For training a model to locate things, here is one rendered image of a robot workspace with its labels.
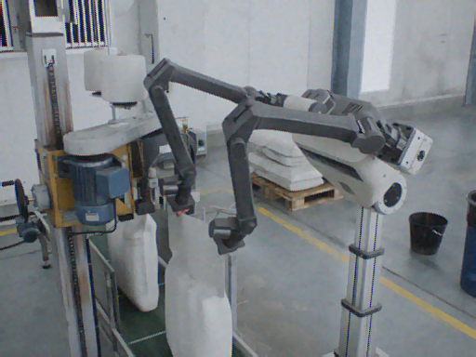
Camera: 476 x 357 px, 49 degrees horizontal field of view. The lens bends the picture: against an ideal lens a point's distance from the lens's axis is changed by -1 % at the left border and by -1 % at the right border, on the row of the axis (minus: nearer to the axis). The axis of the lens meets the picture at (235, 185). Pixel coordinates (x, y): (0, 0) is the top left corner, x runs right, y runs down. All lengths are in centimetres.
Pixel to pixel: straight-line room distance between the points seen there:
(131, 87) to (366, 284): 117
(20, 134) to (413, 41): 640
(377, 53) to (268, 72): 204
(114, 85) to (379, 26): 697
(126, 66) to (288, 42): 571
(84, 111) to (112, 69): 306
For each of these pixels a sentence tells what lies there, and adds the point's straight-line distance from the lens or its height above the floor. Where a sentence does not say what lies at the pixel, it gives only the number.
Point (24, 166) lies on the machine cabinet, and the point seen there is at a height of 49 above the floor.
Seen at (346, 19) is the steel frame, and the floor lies 159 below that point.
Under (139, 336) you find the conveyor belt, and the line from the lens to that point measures 262.
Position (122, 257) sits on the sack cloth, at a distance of 270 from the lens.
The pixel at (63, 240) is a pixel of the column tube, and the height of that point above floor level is 95.
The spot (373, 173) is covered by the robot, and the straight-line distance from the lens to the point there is 178.
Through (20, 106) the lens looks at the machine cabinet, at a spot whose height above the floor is 102.
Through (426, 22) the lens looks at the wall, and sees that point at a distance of 939.
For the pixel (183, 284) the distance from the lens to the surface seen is 213.
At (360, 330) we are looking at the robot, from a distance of 228.
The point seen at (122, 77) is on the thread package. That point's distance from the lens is 191.
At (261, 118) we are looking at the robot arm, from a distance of 136.
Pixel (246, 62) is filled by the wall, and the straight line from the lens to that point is 715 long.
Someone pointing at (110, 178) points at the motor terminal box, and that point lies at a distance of 188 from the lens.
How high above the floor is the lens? 188
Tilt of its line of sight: 20 degrees down
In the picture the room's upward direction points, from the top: straight up
